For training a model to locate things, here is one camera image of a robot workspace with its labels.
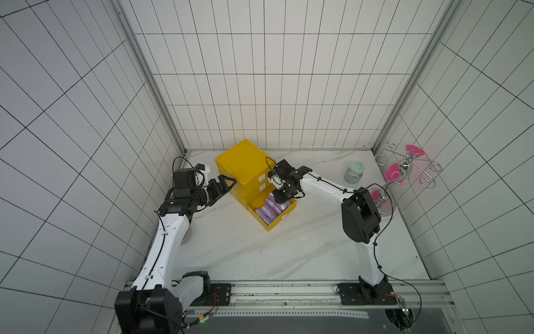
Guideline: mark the purple bag roll short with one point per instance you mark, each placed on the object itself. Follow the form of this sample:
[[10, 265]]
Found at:
[[286, 205]]

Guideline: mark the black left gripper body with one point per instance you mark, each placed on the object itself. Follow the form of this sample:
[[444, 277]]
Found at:
[[212, 190]]

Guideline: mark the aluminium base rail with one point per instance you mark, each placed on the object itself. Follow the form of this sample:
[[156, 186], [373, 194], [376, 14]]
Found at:
[[313, 298]]

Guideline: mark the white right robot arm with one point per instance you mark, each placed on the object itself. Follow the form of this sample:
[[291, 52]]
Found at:
[[360, 219]]

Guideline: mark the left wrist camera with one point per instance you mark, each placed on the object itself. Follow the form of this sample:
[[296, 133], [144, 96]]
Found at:
[[203, 168]]

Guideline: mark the yellow plastic drawer cabinet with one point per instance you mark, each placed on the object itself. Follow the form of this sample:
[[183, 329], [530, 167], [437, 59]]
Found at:
[[249, 165]]

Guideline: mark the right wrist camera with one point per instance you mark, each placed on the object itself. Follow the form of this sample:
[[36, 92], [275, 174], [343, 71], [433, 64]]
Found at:
[[279, 174]]

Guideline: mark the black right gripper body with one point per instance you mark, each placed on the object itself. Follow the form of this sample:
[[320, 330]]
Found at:
[[286, 186]]

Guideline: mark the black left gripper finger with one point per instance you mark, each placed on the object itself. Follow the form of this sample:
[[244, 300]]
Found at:
[[226, 181], [217, 192]]

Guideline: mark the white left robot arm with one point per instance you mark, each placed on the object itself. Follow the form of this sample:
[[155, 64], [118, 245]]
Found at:
[[156, 303]]

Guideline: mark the lavender bowl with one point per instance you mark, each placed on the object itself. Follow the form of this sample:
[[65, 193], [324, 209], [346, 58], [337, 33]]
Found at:
[[187, 235]]

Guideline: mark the pink metal cup rack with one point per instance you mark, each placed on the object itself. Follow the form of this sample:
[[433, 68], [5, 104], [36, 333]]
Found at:
[[399, 168]]

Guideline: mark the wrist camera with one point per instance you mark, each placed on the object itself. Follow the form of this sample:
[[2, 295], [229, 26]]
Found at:
[[203, 168], [279, 174]]

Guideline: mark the pale green jar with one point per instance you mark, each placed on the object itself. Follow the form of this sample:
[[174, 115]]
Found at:
[[354, 173]]

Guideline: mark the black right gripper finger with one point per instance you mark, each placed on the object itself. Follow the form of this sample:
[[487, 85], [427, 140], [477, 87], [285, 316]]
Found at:
[[297, 193], [281, 195]]

